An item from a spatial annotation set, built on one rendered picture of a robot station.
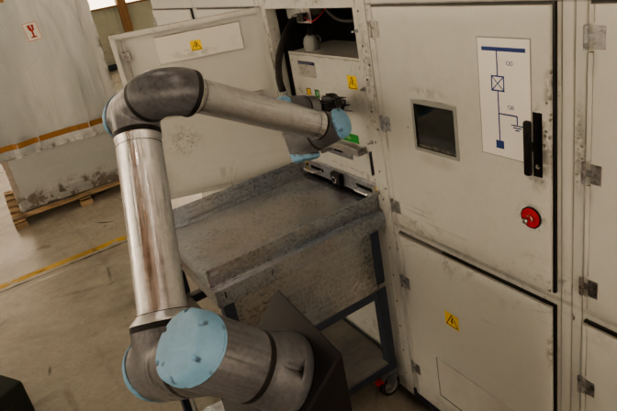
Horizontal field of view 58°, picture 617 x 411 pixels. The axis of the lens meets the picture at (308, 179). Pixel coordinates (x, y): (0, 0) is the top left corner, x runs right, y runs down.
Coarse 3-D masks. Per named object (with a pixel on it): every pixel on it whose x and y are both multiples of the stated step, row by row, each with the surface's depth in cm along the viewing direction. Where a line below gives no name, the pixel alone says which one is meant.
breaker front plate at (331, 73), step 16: (320, 64) 211; (336, 64) 202; (352, 64) 194; (304, 80) 225; (320, 80) 214; (336, 80) 206; (320, 96) 219; (352, 96) 201; (352, 112) 204; (352, 128) 208; (352, 144) 212; (320, 160) 237; (336, 160) 226; (352, 160) 215; (368, 160) 206; (368, 176) 210
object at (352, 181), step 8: (312, 160) 242; (312, 168) 243; (320, 168) 237; (328, 168) 231; (328, 176) 234; (344, 176) 222; (352, 176) 218; (344, 184) 225; (352, 184) 220; (360, 184) 215; (368, 184) 210; (368, 192) 212
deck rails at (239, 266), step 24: (288, 168) 245; (216, 192) 230; (240, 192) 235; (264, 192) 238; (192, 216) 226; (336, 216) 195; (360, 216) 201; (288, 240) 186; (312, 240) 191; (240, 264) 178; (264, 264) 183
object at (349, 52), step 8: (328, 40) 237; (336, 40) 233; (344, 40) 230; (320, 48) 223; (328, 48) 221; (336, 48) 217; (344, 48) 214; (352, 48) 212; (328, 56) 205; (336, 56) 200; (344, 56) 197; (352, 56) 197
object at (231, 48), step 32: (128, 32) 223; (160, 32) 227; (192, 32) 226; (224, 32) 228; (256, 32) 232; (128, 64) 228; (160, 64) 232; (192, 64) 233; (224, 64) 235; (256, 64) 237; (192, 128) 243; (224, 128) 245; (256, 128) 247; (192, 160) 248; (224, 160) 250; (256, 160) 253; (288, 160) 252; (192, 192) 251
